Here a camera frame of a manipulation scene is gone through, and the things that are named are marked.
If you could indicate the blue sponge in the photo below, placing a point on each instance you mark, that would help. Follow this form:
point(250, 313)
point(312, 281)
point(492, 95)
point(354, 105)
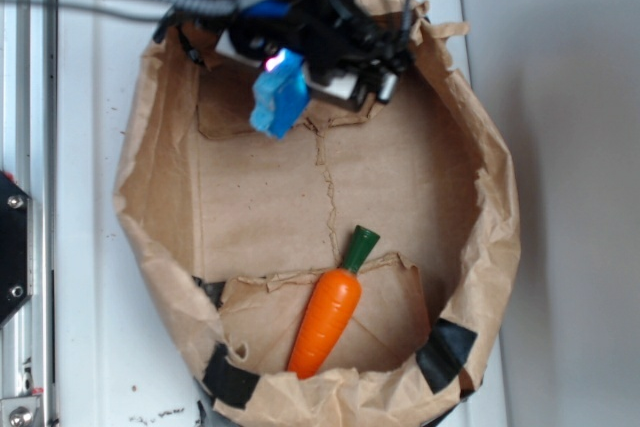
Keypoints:
point(280, 93)

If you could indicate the aluminium frame rail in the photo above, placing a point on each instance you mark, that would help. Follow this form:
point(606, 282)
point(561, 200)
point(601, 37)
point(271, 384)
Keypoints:
point(28, 127)

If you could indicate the black corner bracket plate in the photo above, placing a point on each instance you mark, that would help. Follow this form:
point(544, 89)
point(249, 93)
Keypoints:
point(15, 248)

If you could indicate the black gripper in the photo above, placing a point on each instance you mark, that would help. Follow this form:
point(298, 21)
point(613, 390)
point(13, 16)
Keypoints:
point(382, 11)

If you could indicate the brown paper bag bin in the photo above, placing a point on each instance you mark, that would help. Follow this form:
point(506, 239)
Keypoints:
point(231, 230)

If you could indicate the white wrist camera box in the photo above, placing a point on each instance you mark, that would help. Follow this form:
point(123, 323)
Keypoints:
point(350, 91)

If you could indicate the orange toy carrot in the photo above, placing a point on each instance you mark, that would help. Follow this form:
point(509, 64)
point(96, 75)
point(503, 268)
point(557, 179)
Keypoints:
point(333, 302)

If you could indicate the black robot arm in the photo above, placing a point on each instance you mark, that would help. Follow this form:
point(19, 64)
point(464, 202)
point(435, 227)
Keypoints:
point(333, 36)

